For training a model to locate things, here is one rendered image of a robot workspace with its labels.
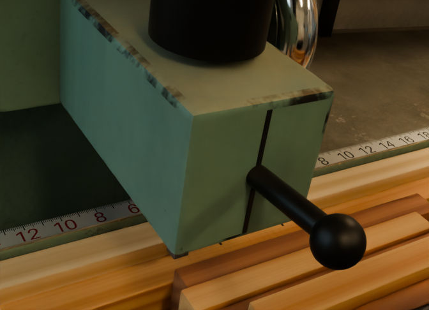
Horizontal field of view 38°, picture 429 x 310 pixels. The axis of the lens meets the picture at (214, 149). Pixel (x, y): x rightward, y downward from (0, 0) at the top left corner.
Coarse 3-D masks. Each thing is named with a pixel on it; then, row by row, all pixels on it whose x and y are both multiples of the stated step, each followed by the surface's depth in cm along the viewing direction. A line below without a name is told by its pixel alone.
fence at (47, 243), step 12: (420, 144) 47; (372, 156) 44; (384, 156) 45; (324, 168) 42; (336, 168) 43; (132, 216) 35; (144, 216) 36; (84, 228) 34; (96, 228) 34; (108, 228) 34; (120, 228) 35; (48, 240) 33; (60, 240) 33; (72, 240) 34; (0, 252) 32; (12, 252) 32; (24, 252) 32
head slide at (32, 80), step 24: (0, 0) 30; (24, 0) 31; (48, 0) 32; (0, 24) 31; (24, 24) 32; (48, 24) 32; (0, 48) 32; (24, 48) 32; (48, 48) 33; (0, 72) 32; (24, 72) 33; (48, 72) 34; (0, 96) 33; (24, 96) 34; (48, 96) 35
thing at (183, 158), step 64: (64, 0) 31; (128, 0) 31; (64, 64) 33; (128, 64) 26; (192, 64) 26; (256, 64) 27; (128, 128) 27; (192, 128) 23; (256, 128) 24; (320, 128) 26; (128, 192) 29; (192, 192) 24; (256, 192) 27
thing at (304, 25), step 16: (288, 0) 40; (304, 0) 40; (272, 16) 42; (288, 16) 40; (304, 16) 40; (272, 32) 42; (288, 32) 40; (304, 32) 40; (288, 48) 41; (304, 48) 41; (304, 64) 41
